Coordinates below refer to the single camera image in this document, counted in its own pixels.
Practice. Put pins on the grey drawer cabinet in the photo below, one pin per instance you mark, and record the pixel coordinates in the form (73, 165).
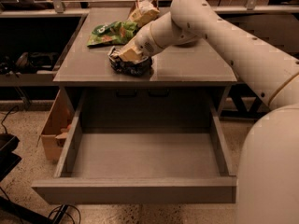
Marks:
(180, 90)

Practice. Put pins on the open grey top drawer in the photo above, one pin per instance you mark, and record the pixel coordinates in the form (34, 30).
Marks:
(143, 147)

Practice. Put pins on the black floor stand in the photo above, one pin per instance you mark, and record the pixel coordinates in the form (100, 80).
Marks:
(8, 161)

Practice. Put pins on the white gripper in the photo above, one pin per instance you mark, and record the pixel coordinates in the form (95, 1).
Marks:
(144, 41)

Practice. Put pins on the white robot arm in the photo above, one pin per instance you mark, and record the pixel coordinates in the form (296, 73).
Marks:
(268, 171)

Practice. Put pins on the left grey shelf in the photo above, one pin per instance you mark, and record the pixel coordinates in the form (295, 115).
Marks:
(37, 31)

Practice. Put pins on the black headphones on shelf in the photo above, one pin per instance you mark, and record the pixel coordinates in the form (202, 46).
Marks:
(29, 63)

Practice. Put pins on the yellow white chip bag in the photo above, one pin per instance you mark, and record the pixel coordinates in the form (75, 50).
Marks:
(143, 12)

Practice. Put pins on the blue chip bag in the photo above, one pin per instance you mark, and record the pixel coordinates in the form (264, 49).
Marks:
(129, 68)

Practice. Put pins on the cardboard box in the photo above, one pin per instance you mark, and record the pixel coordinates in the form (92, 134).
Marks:
(56, 127)

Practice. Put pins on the green chip bag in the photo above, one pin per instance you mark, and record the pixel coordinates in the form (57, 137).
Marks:
(115, 33)

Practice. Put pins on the white bowl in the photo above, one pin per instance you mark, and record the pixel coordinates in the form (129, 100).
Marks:
(189, 43)

